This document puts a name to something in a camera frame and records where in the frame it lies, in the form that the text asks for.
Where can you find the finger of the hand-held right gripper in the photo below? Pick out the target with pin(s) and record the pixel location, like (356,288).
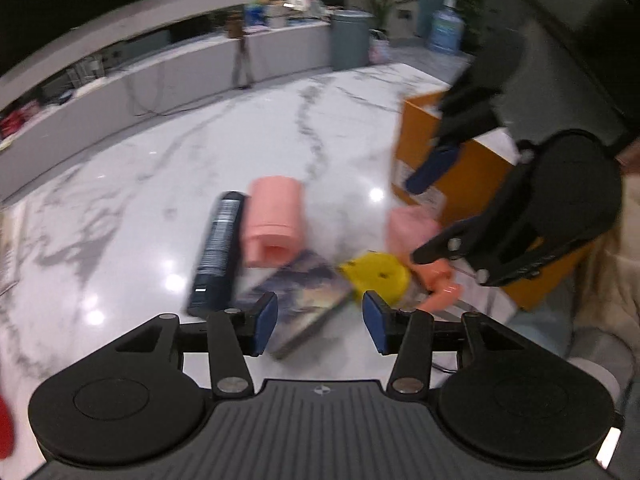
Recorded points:
(450,249)
(432,167)

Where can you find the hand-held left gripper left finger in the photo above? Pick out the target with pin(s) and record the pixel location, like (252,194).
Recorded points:
(265,322)

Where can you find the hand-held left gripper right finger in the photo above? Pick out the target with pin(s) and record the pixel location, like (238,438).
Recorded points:
(376,325)

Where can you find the pink pump bottle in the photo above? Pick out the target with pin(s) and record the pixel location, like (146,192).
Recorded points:
(415,232)

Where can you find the yellow round container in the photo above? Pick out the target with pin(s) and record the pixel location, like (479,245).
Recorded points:
(377,275)

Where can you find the dark patterned book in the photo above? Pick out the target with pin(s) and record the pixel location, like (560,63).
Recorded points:
(305,290)

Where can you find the orange cardboard box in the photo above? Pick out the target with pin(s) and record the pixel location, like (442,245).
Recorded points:
(485,175)

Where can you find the dark blue tube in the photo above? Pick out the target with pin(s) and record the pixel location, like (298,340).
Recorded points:
(217,255)

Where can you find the pink cup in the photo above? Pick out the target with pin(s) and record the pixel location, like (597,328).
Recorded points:
(272,215)

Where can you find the cream cushion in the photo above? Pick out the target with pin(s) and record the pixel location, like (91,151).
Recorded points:
(615,310)

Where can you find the pink woven bag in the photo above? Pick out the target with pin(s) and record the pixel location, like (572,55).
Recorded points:
(380,50)

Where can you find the blue water jug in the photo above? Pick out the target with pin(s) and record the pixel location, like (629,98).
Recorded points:
(445,27)

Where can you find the grey trash can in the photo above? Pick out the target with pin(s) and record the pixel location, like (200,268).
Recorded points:
(351,40)

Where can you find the long-leaved floor plant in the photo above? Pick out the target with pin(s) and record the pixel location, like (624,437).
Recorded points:
(380,0)

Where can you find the white hand fan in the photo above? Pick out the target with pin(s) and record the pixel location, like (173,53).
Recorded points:
(296,0)

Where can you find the teddy bear picture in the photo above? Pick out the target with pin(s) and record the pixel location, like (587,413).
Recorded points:
(260,7)

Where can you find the marble television console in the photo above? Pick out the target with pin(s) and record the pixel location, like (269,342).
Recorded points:
(175,80)

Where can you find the red object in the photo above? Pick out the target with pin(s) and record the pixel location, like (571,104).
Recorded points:
(5,422)

